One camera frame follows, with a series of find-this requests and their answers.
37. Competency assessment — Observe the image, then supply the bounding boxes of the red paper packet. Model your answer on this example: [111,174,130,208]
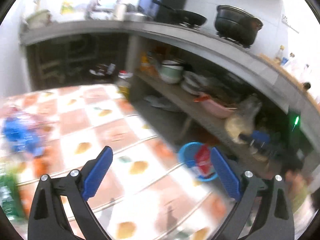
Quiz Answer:
[195,144,214,177]

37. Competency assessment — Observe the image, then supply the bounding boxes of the green white bowl stack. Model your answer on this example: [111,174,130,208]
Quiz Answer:
[159,60,183,85]

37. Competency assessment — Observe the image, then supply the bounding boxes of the yellow oil bottle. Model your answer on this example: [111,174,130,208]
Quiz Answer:
[117,70,133,99]

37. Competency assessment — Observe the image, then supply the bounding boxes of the stack of white plates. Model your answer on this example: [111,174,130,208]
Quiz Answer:
[180,71,206,96]

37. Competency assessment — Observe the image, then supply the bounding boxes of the pink plastic basin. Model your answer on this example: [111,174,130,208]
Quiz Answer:
[193,93,237,119]

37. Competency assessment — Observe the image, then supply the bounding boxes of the orange snack packages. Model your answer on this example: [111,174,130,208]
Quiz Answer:
[139,51,158,77]

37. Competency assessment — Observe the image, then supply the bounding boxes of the blue plastic trash basket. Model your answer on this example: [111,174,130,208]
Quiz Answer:
[178,142,217,182]

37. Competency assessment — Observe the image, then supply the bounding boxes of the black frying pan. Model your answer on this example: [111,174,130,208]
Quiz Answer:
[152,0,207,28]

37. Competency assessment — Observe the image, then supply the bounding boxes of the beige filled plastic bag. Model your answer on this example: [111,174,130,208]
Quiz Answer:
[225,94,262,144]

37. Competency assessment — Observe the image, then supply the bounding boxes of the black cooking pot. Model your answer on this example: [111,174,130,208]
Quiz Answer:
[214,5,264,48]

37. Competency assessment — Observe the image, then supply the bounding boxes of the concrete kitchen counter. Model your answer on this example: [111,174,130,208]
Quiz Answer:
[20,20,319,150]

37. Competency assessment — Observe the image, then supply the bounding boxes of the blue plastic snack bag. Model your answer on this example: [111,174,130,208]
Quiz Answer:
[1,108,46,158]

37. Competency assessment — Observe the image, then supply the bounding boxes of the wooden lower shelf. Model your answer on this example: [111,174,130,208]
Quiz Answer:
[130,71,280,178]

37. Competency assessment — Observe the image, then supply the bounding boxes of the green clear plastic bottle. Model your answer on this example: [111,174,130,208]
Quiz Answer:
[1,165,25,221]

